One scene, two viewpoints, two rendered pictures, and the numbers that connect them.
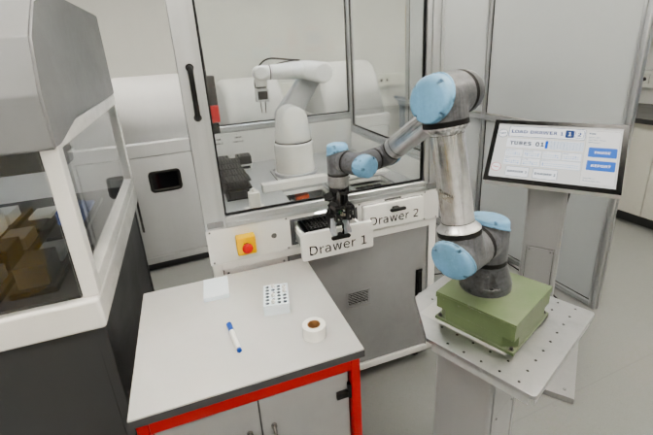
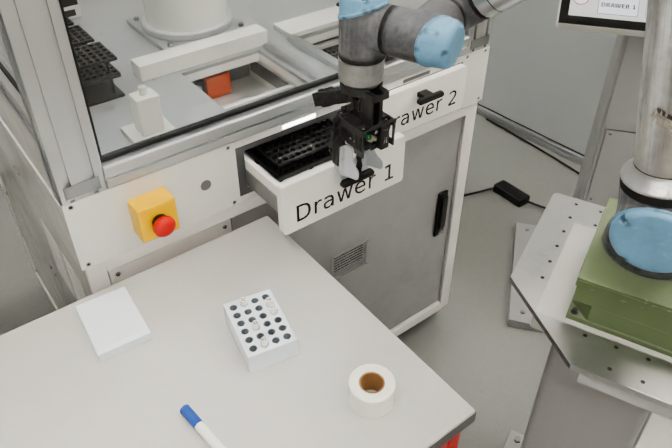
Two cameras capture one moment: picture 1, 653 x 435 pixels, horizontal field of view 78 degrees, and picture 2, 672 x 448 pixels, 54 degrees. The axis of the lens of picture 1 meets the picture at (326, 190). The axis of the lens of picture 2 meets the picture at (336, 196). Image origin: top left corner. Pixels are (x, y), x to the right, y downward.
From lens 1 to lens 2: 0.54 m
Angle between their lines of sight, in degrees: 24
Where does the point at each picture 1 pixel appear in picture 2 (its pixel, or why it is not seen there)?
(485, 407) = (630, 434)
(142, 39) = not seen: outside the picture
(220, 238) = (95, 212)
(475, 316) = (656, 316)
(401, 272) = (417, 202)
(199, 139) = not seen: outside the picture
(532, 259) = (611, 151)
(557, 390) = not seen: hidden behind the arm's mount
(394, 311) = (400, 266)
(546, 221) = not seen: hidden behind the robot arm
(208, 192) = (58, 120)
